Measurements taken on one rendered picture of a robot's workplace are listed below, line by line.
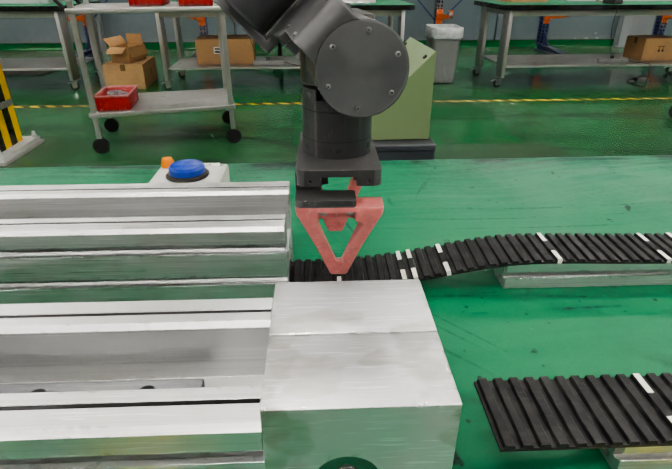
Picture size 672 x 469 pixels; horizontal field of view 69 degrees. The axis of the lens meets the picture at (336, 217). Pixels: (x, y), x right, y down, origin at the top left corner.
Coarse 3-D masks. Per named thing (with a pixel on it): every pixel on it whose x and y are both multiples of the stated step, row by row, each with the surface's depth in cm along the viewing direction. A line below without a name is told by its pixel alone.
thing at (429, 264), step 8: (416, 248) 49; (424, 248) 49; (432, 248) 48; (416, 256) 48; (424, 256) 47; (432, 256) 47; (424, 264) 46; (432, 264) 46; (424, 272) 45; (432, 272) 45; (440, 272) 44
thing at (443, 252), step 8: (440, 248) 48; (448, 248) 47; (440, 256) 46; (448, 256) 47; (456, 256) 46; (440, 264) 46; (448, 264) 45; (456, 264) 45; (448, 272) 44; (456, 272) 44; (464, 272) 44
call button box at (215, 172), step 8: (160, 168) 58; (208, 168) 57; (216, 168) 57; (224, 168) 58; (160, 176) 55; (168, 176) 54; (200, 176) 54; (208, 176) 55; (216, 176) 55; (224, 176) 56
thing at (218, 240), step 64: (0, 192) 45; (64, 192) 45; (128, 192) 45; (192, 192) 45; (256, 192) 45; (0, 256) 40; (64, 256) 39; (128, 256) 39; (192, 256) 40; (256, 256) 40
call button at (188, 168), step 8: (184, 160) 56; (192, 160) 56; (168, 168) 54; (176, 168) 54; (184, 168) 54; (192, 168) 54; (200, 168) 54; (176, 176) 54; (184, 176) 53; (192, 176) 54
